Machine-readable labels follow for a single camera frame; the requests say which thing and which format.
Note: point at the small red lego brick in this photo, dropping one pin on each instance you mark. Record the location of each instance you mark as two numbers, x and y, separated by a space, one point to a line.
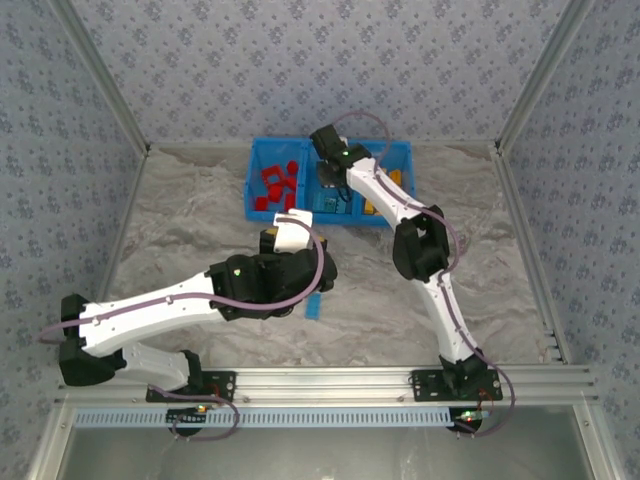
261 203

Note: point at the light blue sloped lego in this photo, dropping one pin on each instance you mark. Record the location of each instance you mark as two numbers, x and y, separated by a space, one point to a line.
319 204

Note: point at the light blue curved lego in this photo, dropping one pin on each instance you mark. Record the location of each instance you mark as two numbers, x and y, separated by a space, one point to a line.
331 204

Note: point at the long red lego brick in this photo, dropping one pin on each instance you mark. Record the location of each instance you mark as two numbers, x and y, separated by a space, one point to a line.
289 202

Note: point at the yellow lego piece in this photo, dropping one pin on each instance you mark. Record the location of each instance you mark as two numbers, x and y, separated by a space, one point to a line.
374 209

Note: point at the red lego window frame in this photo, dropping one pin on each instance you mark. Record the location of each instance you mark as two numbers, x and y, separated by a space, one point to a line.
274 169

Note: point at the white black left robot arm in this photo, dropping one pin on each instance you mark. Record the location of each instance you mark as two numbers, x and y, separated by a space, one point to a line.
150 310

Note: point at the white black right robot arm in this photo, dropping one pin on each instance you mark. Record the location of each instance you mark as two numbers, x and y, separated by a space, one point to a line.
450 320

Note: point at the blue plastic bin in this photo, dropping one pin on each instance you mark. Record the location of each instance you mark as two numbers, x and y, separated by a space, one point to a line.
255 155
310 175
405 150

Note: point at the small LED controller board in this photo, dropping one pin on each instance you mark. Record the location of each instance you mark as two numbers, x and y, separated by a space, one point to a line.
470 420
192 420

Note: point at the grey metal panel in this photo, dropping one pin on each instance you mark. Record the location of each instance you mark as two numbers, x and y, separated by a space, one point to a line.
350 455

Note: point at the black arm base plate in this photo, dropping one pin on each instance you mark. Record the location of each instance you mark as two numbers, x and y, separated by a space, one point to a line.
425 387
222 385

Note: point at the wide aluminium base rail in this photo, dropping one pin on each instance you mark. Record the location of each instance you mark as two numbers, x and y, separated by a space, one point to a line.
325 382

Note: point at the aluminium side rail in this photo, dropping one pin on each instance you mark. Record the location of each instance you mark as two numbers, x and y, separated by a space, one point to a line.
528 250
120 225

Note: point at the aluminium corner post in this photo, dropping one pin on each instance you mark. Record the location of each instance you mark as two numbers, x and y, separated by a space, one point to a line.
108 80
540 75

